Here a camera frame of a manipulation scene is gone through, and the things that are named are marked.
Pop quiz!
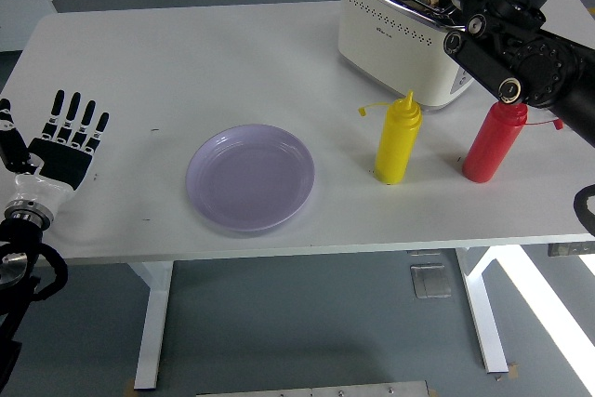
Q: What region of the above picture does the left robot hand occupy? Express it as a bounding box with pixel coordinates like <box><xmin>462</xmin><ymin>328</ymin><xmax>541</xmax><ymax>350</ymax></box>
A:
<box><xmin>0</xmin><ymin>89</ymin><xmax>111</xmax><ymax>219</ymax></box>

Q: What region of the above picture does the cream two-slot toaster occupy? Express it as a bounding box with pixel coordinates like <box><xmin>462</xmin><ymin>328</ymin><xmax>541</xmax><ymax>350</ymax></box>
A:
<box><xmin>337</xmin><ymin>0</ymin><xmax>475</xmax><ymax>113</ymax></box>

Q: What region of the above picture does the purple plate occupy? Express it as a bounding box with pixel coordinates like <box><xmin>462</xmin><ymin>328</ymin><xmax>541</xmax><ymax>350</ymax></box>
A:
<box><xmin>185</xmin><ymin>124</ymin><xmax>316</xmax><ymax>233</ymax></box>

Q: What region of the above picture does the metal floor plate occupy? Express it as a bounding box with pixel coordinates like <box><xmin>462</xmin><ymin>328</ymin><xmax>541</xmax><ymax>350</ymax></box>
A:
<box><xmin>194</xmin><ymin>380</ymin><xmax>431</xmax><ymax>397</ymax></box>

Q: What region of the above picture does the white table leg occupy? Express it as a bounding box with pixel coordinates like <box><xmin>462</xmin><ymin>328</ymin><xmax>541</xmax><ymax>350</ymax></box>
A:
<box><xmin>454</xmin><ymin>247</ymin><xmax>510</xmax><ymax>375</ymax></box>
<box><xmin>127</xmin><ymin>260</ymin><xmax>176</xmax><ymax>391</ymax></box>

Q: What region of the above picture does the red squeeze bottle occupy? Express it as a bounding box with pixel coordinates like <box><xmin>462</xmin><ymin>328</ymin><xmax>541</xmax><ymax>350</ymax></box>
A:
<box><xmin>460</xmin><ymin>101</ymin><xmax>564</xmax><ymax>183</ymax></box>

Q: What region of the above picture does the yellow squeeze bottle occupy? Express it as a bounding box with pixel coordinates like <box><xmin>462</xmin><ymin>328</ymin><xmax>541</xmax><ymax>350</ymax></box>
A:
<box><xmin>357</xmin><ymin>89</ymin><xmax>423</xmax><ymax>186</ymax></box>

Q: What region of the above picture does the grey table control panel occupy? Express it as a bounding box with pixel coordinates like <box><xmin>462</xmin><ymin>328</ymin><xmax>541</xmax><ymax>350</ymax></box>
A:
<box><xmin>547</xmin><ymin>241</ymin><xmax>595</xmax><ymax>258</ymax></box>

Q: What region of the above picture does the metal floor socket cover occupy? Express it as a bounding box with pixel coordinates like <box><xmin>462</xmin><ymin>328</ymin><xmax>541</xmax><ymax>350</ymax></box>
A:
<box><xmin>409</xmin><ymin>262</ymin><xmax>453</xmax><ymax>299</ymax></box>

